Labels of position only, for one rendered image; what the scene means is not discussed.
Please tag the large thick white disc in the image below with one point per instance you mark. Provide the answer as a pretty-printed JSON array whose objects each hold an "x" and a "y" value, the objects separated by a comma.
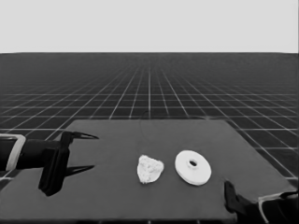
[{"x": 199, "y": 175}]

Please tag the white round carrier with pins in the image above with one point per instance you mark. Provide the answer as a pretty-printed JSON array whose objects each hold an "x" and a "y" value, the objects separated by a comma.
[{"x": 154, "y": 177}]

